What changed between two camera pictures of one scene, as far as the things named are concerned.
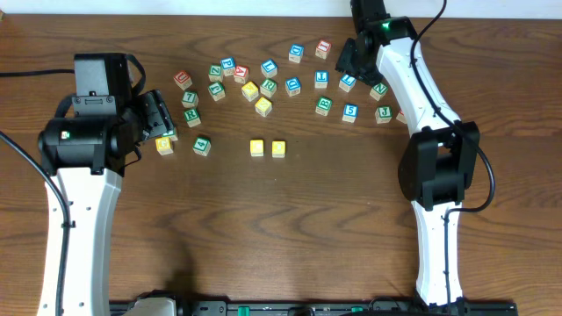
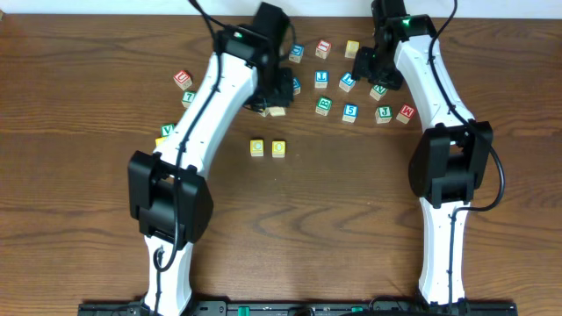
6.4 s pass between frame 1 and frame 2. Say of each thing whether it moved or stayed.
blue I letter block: stayed
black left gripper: moved
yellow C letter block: stayed
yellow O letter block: stayed
